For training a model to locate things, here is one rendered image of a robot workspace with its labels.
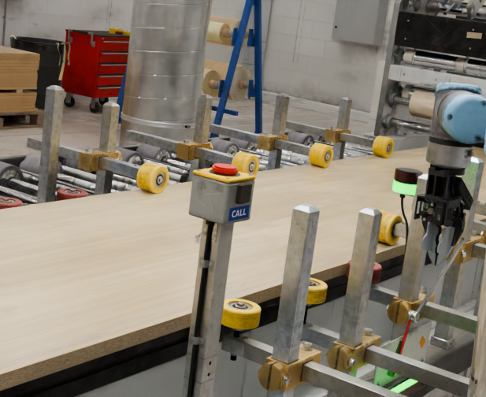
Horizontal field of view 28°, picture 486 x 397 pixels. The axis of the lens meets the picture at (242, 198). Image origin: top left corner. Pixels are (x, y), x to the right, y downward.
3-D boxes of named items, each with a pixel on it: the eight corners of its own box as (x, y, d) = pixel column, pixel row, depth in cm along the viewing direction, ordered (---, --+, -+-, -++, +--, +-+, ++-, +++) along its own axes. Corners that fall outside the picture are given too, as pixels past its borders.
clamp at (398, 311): (432, 314, 226) (435, 294, 225) (406, 327, 215) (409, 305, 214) (409, 308, 229) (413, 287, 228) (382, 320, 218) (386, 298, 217)
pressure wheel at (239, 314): (248, 352, 195) (256, 297, 193) (257, 368, 187) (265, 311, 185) (209, 350, 193) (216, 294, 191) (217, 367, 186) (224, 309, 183)
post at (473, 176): (450, 349, 243) (485, 158, 233) (444, 352, 240) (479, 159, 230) (437, 344, 245) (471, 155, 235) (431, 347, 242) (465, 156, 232)
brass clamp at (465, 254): (483, 257, 243) (487, 237, 242) (461, 265, 232) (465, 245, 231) (459, 250, 247) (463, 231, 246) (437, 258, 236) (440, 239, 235)
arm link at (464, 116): (513, 99, 181) (498, 94, 193) (450, 91, 181) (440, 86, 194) (503, 150, 183) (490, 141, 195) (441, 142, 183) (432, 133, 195)
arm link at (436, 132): (440, 81, 193) (433, 78, 203) (431, 144, 196) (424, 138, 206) (488, 87, 193) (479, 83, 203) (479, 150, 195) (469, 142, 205)
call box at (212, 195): (250, 224, 152) (256, 175, 150) (223, 230, 146) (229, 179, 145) (213, 213, 156) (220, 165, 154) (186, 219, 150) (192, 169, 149)
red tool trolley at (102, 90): (136, 111, 1065) (144, 35, 1048) (90, 114, 1001) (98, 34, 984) (102, 103, 1089) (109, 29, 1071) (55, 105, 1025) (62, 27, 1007)
